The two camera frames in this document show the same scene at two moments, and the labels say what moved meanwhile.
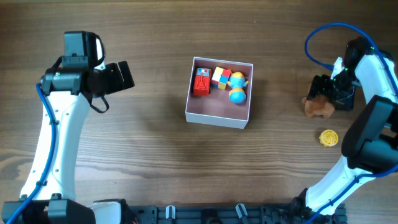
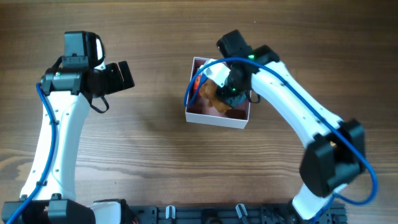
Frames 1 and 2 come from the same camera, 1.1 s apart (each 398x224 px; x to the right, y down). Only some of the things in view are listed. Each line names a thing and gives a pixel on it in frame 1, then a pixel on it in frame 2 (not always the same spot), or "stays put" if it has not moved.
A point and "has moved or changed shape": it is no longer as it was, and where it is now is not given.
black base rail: x=229 y=214 stays put
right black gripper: x=325 y=90 to x=236 y=99
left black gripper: x=119 y=84 stays put
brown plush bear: x=318 y=106 has moved or changed shape
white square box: x=217 y=109 stays put
